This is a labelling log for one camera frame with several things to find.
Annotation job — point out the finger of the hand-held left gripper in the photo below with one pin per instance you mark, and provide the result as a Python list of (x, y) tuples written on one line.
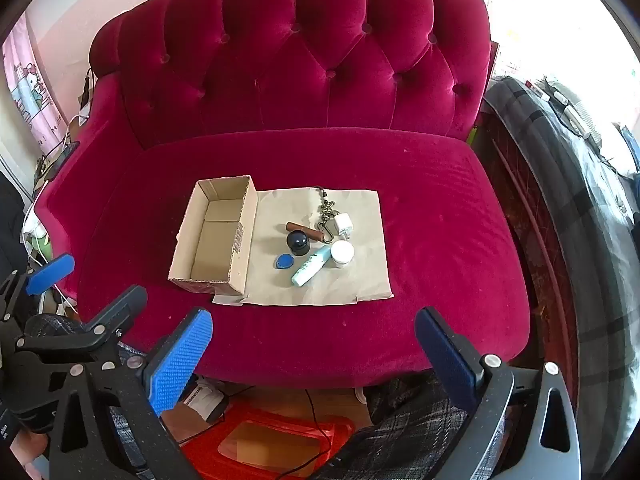
[(50, 267), (120, 305)]

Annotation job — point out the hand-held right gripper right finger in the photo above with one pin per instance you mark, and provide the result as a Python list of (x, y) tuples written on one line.
[(445, 355)]

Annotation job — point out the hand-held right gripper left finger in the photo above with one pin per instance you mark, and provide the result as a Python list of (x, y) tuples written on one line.
[(180, 360)]

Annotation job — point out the cardboard box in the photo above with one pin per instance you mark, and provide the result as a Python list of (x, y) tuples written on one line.
[(215, 240)]

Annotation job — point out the blue key fob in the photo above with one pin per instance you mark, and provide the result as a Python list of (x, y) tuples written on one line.
[(284, 262)]

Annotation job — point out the white round jar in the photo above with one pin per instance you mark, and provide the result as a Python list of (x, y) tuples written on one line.
[(342, 252)]

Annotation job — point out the pale blue bottle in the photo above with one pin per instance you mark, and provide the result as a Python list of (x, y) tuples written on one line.
[(310, 267)]

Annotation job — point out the white charger plug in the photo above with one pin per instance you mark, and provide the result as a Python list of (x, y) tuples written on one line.
[(343, 224)]

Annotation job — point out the dark blue round jar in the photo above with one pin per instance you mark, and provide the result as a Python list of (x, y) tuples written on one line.
[(299, 243)]

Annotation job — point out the brown wooden stick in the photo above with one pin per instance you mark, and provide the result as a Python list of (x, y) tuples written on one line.
[(314, 234)]

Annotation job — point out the person's left hand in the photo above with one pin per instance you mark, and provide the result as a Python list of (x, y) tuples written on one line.
[(31, 455)]

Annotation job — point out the white printed packet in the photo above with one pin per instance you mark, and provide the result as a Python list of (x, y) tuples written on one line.
[(205, 402)]

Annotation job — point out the black jacket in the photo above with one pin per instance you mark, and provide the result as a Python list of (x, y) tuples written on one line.
[(10, 220)]

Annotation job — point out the person's plaid trousers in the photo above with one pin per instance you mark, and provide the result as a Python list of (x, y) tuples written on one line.
[(400, 430)]

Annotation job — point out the brown paper sheet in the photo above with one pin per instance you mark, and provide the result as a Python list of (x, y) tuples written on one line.
[(350, 270)]

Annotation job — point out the grey plaid blanket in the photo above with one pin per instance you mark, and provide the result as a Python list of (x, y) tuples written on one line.
[(575, 260)]

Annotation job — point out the pink cartoon curtain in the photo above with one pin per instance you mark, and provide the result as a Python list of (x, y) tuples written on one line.
[(30, 85)]

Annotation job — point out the red velvet tufted sofa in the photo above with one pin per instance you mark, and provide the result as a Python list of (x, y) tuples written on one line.
[(300, 60)]

